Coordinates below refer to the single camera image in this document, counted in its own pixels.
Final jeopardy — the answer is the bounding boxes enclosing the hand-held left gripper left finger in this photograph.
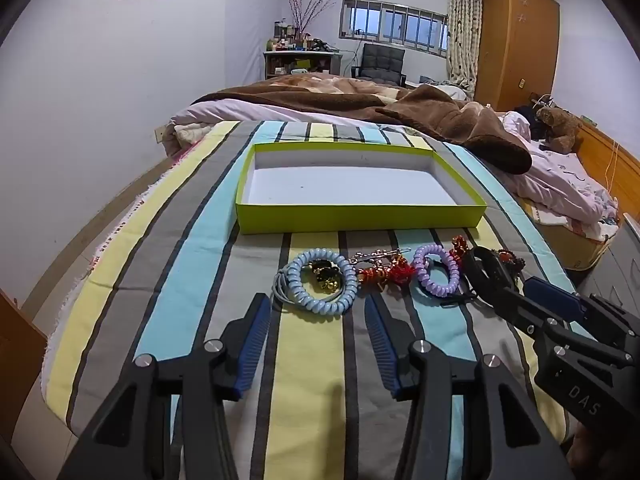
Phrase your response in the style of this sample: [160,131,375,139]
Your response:
[57,292,273,480]

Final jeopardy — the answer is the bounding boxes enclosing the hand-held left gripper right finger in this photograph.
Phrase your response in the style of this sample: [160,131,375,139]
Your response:
[364,296,576,480]

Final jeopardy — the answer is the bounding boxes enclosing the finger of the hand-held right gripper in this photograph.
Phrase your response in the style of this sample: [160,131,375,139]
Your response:
[462,246,551,336]
[522,276,640,346]

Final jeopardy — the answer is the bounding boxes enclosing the purple spiral hair tie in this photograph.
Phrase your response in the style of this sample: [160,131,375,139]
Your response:
[412,243,460,297]

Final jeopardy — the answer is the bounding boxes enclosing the grey thin hair ties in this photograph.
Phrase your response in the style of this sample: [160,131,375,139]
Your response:
[271,262,301,307]

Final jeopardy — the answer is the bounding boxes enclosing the blue spiral hair tie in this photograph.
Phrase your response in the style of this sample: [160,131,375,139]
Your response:
[286,248,358,316]

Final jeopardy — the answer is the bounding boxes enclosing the gold and black hair tie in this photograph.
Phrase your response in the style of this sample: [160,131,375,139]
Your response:
[309,260,346,293]

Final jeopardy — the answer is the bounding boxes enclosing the green shallow cardboard box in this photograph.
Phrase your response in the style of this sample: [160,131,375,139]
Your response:
[235,141,488,236]

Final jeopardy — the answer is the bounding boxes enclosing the person's right forearm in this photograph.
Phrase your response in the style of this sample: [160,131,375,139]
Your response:
[567,422,640,480]

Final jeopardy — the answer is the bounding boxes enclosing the striped bed sheet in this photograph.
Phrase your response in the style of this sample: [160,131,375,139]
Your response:
[42,120,581,480]

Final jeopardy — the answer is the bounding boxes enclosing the white cabinet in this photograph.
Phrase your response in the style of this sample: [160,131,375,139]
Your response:
[575,212,640,321]

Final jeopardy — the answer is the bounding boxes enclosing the rose gold hair clip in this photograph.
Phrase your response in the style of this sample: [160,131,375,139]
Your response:
[350,247,412,267]

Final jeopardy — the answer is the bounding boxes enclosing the pink duvet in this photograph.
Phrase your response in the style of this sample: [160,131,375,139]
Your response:
[170,97,621,241]

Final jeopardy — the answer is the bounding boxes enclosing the wooden bed headboard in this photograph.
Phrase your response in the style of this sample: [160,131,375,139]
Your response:
[520,122,633,271]

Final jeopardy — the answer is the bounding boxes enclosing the brown teddy bear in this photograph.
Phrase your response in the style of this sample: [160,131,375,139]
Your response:
[536,106,583,155]

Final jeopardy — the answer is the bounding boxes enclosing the dark clothes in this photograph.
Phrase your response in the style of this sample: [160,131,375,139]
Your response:
[515,105,548,141]

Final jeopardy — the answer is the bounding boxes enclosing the wooden furniture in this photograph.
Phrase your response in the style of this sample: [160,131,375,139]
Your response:
[0,290,48,448]

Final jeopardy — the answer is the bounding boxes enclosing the brown fleece blanket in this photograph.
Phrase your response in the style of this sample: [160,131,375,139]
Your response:
[190,74,533,176]

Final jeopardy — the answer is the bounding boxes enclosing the wooden wardrobe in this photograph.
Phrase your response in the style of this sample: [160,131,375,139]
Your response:
[474,0,561,113]

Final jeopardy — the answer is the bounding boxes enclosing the patterned curtain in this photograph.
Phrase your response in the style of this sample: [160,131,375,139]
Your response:
[445,0,483,101]

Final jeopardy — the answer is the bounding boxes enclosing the grey chair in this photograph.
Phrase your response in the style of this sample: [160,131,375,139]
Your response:
[351,42,408,86]

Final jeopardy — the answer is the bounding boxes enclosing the white shelf unit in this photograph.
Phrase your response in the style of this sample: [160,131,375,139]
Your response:
[263,50,343,81]

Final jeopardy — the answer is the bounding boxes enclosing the barred window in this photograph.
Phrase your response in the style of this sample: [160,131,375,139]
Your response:
[341,0,449,58]

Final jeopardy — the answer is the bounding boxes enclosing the bottles on shelf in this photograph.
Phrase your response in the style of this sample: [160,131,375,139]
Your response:
[272,20,341,53]

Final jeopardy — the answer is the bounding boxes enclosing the decorative flower branches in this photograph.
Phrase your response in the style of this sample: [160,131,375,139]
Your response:
[287,0,337,36]

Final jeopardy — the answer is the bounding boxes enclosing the red tassel hair tie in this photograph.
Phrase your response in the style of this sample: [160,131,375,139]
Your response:
[359,256,417,291]

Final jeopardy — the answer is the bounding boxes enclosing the yellow cable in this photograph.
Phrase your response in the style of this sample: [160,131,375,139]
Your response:
[604,142,621,192]

